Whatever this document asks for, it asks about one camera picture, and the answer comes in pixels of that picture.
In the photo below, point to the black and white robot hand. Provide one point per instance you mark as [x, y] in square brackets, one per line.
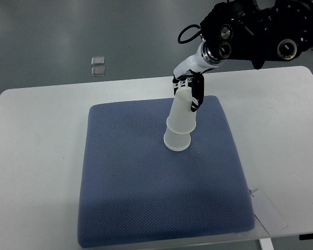
[190, 72]

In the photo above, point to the white paper cup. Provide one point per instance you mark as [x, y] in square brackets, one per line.
[181, 119]
[176, 142]

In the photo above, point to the white paper cup on cushion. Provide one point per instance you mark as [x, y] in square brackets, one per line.
[176, 142]

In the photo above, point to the upper metal floor plate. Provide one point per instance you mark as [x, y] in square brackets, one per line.
[98, 60]

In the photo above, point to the metal floor plate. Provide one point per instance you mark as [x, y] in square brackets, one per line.
[98, 71]
[98, 60]

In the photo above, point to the lower metal floor plate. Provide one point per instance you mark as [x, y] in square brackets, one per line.
[98, 71]

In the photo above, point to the blue textured foam cushion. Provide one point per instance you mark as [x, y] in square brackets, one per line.
[134, 189]

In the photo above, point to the white paper tag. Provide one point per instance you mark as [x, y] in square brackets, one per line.
[266, 213]

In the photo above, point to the white table leg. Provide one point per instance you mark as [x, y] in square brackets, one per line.
[266, 244]

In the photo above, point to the black table control panel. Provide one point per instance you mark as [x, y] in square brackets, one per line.
[306, 237]

